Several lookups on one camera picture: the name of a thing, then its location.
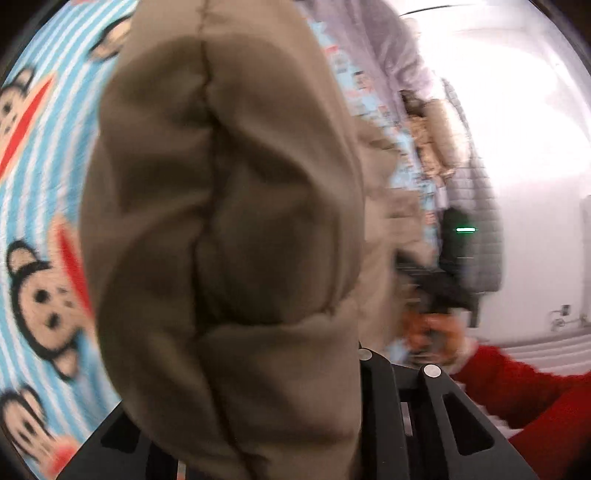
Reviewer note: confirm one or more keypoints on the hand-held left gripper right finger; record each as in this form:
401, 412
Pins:
392, 415

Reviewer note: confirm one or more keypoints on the wall socket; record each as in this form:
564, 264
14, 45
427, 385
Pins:
561, 316

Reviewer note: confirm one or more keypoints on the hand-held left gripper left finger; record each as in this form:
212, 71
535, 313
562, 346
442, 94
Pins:
115, 452

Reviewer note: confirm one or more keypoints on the monkey print bedsheet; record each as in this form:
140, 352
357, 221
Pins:
46, 184

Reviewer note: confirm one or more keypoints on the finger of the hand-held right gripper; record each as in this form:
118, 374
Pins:
413, 267

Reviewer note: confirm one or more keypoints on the purple fleece blanket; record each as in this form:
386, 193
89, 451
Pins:
397, 46

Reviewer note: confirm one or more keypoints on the brown puffer jacket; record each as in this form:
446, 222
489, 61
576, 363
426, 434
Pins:
221, 230

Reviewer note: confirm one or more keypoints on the person's right hand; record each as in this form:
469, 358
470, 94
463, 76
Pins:
431, 334

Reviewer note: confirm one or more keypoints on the person's right forearm red sleeve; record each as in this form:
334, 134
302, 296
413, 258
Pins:
531, 397

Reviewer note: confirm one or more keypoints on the dark brown plush cloth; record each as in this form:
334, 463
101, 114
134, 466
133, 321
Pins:
413, 102

